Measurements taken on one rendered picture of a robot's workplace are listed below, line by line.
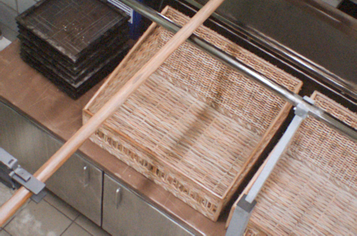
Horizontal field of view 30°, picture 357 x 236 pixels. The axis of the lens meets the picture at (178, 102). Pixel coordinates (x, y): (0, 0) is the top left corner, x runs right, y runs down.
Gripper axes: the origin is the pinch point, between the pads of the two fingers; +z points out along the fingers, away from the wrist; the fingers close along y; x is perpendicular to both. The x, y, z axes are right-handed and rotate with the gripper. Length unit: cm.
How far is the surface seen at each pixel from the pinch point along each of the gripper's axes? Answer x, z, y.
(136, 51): -77, -25, 42
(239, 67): -62, 18, 3
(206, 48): -62, 7, 3
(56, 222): -39, -32, 120
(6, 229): -25, -46, 120
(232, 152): -76, 19, 61
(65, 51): -59, -42, 38
